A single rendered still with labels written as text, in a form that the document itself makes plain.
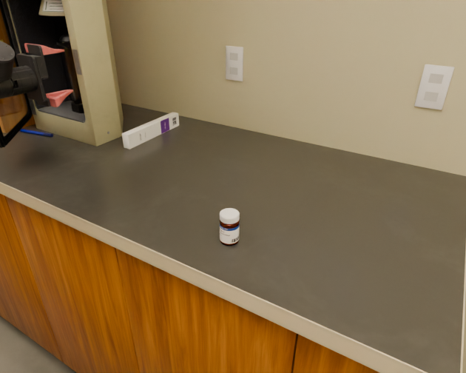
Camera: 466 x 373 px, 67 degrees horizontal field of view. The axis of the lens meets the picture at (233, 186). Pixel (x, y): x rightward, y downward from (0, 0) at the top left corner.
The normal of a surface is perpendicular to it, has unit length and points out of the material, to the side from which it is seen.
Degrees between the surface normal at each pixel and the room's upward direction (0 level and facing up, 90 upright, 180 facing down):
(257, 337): 90
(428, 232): 0
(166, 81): 90
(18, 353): 0
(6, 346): 0
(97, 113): 90
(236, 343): 90
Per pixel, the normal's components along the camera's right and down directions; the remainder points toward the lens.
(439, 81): -0.52, 0.41
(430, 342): 0.00, -0.88
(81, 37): 0.86, 0.25
